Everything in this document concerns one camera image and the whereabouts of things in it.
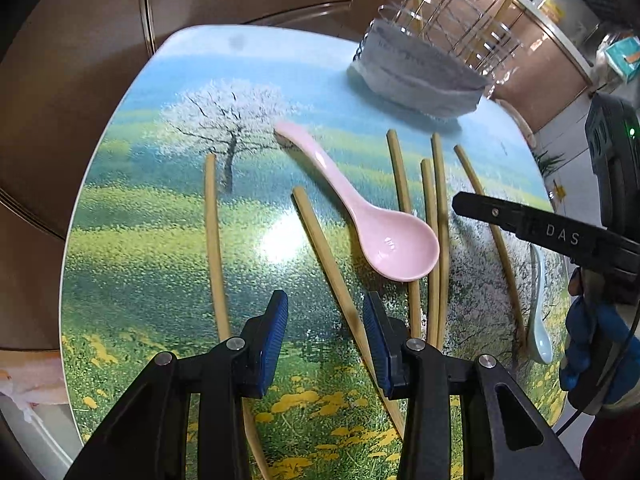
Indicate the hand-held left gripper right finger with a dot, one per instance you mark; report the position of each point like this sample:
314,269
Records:
375,345

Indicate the person's right hand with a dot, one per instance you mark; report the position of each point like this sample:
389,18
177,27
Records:
580,340

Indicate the white kitchen countertop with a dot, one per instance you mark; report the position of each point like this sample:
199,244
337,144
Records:
560,25

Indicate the pale plastic bag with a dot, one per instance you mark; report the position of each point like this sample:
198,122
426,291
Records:
30,380

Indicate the light blue ceramic spoon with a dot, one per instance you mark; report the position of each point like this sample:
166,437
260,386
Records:
541,345

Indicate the pink ceramic spoon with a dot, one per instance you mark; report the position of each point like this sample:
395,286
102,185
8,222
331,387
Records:
395,245

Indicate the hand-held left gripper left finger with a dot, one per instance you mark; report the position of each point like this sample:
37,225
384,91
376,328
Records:
272,340

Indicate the teal tissue packet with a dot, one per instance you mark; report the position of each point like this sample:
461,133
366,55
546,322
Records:
622,60

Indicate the orange plastic container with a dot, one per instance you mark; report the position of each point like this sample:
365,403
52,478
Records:
550,6

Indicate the brown kitchen cabinet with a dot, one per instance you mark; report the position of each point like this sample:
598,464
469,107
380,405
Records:
75,110

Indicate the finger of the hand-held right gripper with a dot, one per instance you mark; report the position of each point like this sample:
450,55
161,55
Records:
550,232

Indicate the green potted plant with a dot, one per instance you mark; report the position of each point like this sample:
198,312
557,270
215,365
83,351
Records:
549,164

